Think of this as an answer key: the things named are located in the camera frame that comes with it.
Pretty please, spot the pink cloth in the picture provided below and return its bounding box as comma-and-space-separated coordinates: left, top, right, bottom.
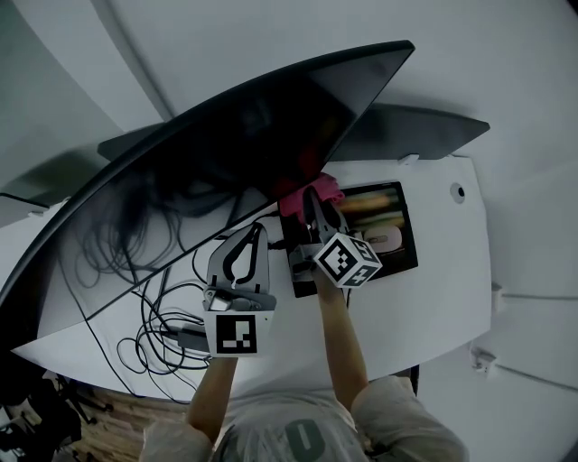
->
275, 173, 345, 217

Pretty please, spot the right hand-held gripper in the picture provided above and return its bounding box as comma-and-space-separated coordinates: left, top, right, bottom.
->
288, 187, 383, 290

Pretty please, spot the tangled black adapter cable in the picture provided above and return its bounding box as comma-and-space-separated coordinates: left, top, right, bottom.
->
117, 234, 284, 375

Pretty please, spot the thin black cable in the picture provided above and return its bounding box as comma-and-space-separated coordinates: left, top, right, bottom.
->
58, 261, 191, 403

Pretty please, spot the white wall cable box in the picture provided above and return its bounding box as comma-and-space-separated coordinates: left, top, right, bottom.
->
469, 346, 498, 375

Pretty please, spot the person's right forearm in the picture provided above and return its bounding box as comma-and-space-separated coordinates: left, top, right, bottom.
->
315, 270, 369, 411

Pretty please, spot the person's left forearm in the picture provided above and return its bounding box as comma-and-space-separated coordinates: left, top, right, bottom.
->
186, 356, 240, 446

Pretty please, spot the black computer monitor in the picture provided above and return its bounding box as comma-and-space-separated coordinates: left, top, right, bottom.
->
0, 39, 415, 362

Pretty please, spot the pale computer mouse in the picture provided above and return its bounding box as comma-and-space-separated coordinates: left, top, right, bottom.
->
356, 225, 404, 254

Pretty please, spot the black office chair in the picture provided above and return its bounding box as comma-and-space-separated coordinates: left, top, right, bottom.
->
0, 369, 114, 462

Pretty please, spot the black power adapter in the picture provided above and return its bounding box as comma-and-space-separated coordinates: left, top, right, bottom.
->
173, 324, 211, 351

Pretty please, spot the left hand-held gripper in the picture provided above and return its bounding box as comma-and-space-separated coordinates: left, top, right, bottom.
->
201, 223, 277, 359

